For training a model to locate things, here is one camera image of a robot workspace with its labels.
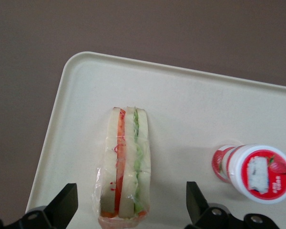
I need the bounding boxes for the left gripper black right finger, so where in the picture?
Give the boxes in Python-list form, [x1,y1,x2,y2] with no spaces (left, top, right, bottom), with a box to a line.
[184,181,283,229]

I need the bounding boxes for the red strawberry yogurt cup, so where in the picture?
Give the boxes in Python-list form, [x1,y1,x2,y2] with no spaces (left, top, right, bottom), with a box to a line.
[211,144,286,205]

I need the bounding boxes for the triangle sandwich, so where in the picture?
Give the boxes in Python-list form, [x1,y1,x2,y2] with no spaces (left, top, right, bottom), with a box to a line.
[92,106,154,229]

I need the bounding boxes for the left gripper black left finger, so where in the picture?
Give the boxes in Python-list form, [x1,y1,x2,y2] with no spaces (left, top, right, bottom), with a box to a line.
[0,183,79,229]

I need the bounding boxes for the cream plastic tray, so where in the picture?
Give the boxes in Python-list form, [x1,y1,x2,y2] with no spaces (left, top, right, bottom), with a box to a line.
[25,51,286,229]

